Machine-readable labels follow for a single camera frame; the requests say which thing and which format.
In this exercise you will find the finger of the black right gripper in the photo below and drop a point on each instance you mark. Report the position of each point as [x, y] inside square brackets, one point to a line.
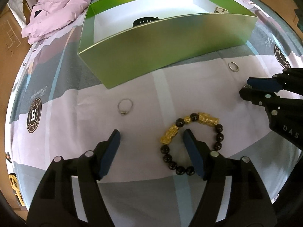
[264, 84]
[258, 97]

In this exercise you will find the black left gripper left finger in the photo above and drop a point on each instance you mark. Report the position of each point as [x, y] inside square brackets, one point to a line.
[53, 202]

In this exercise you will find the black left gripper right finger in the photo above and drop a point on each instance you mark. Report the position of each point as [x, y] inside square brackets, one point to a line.
[249, 203]

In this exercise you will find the white wrist watch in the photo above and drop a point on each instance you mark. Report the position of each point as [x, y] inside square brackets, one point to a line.
[220, 10]

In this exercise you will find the black wrist watch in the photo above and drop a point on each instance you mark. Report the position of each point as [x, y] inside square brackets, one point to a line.
[144, 20]

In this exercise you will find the patterned bed sheet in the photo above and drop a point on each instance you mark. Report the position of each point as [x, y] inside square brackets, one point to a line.
[61, 108]

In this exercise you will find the green cardboard box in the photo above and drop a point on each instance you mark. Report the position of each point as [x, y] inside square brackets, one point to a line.
[117, 52]

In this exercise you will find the pink folded blanket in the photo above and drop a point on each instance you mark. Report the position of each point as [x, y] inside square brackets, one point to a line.
[49, 16]

